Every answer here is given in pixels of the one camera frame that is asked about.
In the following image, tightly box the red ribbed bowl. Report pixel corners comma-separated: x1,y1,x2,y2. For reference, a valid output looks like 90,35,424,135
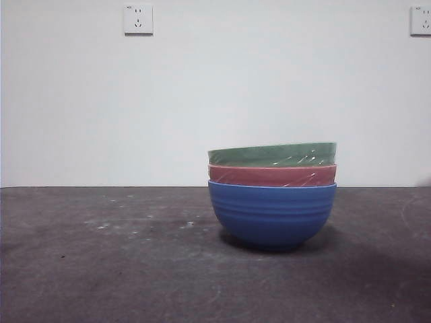
207,163,338,188

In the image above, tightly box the green ribbed bowl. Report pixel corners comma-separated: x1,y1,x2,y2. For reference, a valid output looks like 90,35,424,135
207,141,338,168

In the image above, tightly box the blue ribbed bowl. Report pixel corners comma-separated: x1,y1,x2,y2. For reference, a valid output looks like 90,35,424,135
207,179,338,252

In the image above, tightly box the white wall socket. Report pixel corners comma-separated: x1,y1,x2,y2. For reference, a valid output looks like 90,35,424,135
123,3,155,37
409,5,431,38

